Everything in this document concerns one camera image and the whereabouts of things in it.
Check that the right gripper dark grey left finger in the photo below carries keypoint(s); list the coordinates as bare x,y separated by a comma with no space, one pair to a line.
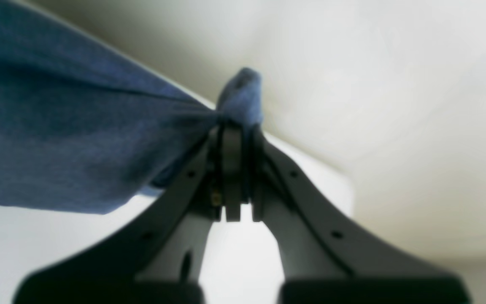
157,257

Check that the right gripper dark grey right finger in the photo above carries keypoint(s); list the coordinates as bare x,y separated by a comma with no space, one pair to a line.
326,257

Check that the dark blue T-shirt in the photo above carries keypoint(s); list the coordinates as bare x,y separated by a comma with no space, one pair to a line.
82,128

